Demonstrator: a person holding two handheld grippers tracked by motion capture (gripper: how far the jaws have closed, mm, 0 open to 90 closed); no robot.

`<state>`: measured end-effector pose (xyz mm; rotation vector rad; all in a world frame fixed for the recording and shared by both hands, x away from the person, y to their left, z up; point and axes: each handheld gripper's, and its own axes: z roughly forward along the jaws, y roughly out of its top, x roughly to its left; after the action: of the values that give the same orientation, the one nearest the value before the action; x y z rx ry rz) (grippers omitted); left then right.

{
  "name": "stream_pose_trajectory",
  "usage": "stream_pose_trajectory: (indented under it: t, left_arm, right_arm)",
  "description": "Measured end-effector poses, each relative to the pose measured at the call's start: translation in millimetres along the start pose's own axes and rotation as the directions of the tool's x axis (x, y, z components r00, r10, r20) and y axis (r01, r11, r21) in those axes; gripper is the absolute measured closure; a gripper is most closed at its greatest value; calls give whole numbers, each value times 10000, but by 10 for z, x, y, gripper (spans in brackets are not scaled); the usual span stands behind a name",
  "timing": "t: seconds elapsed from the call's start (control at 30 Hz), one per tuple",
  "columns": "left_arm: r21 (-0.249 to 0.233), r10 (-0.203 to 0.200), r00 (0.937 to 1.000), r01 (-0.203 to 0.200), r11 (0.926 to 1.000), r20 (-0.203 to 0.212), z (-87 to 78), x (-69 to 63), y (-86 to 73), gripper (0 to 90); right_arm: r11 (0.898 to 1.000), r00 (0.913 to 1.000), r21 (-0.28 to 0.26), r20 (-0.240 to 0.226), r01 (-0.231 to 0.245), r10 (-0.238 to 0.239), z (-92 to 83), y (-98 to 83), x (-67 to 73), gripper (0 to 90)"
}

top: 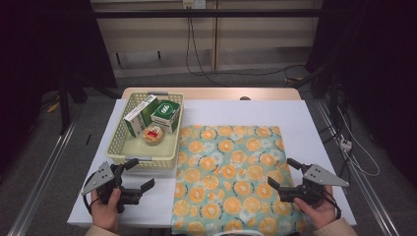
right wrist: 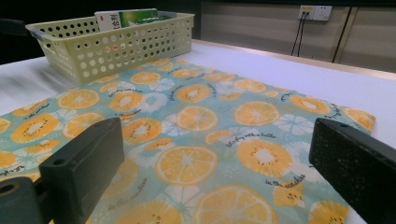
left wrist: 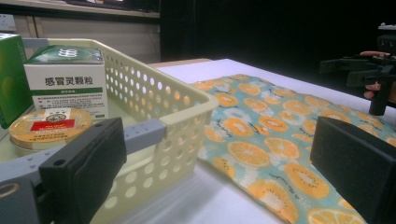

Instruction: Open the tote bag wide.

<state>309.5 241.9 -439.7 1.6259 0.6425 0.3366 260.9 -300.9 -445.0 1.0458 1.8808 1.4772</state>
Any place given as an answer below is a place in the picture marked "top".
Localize white power strip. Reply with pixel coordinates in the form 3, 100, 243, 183
339, 138, 354, 152

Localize orange print cloth bag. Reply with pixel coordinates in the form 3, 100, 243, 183
170, 124, 308, 236

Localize black curtain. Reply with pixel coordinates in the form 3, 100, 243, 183
305, 0, 417, 190
0, 0, 118, 173

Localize tall green and white box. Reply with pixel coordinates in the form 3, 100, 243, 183
123, 93, 160, 139

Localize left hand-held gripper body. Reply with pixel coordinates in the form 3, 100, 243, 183
81, 161, 146, 214

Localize white wall outlet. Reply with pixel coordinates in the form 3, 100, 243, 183
182, 0, 208, 10

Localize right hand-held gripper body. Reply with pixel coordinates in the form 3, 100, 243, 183
279, 163, 350, 209

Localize square green and white box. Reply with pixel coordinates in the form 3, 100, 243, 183
149, 99, 182, 135

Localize person's left hand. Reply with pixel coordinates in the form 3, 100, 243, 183
90, 188, 122, 234

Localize person's right hand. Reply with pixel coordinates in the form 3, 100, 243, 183
292, 185, 342, 231

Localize white floor cable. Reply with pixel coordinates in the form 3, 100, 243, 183
336, 107, 382, 178

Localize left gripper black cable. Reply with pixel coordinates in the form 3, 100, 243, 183
82, 193, 99, 215

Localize black metal stand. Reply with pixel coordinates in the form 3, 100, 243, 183
57, 74, 89, 136

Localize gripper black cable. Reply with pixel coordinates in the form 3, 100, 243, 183
82, 193, 99, 215
324, 186, 342, 220

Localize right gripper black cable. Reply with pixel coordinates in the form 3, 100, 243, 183
324, 186, 342, 220

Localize metal floor rail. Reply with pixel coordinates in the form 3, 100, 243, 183
315, 99, 401, 236
6, 120, 79, 236

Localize black cable from wall outlet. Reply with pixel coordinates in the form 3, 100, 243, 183
185, 8, 307, 88

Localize pale yellow plastic basket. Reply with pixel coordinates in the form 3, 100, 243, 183
105, 91, 185, 171

